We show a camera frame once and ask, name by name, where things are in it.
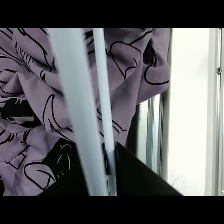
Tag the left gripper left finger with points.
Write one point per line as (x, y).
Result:
(65, 173)

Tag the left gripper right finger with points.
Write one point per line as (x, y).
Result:
(136, 176)

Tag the white clothes hanger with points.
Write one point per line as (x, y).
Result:
(78, 100)

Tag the purple patterned garment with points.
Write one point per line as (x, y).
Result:
(30, 83)

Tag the silver frame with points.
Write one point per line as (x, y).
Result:
(213, 100)

